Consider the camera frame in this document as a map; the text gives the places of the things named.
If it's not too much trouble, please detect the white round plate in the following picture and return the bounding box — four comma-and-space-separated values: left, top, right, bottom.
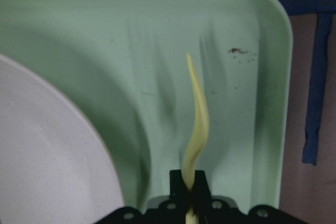
1, 56, 124, 223

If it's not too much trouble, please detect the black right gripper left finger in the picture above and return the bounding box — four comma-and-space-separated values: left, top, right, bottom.
169, 169, 188, 202

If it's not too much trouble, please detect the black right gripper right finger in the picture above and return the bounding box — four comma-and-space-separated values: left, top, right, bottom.
193, 170, 212, 202

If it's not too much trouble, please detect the yellow plastic fork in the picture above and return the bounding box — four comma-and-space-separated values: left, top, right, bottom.
183, 52, 210, 224

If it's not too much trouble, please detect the light green plastic tray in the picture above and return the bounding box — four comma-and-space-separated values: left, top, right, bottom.
1, 0, 292, 211

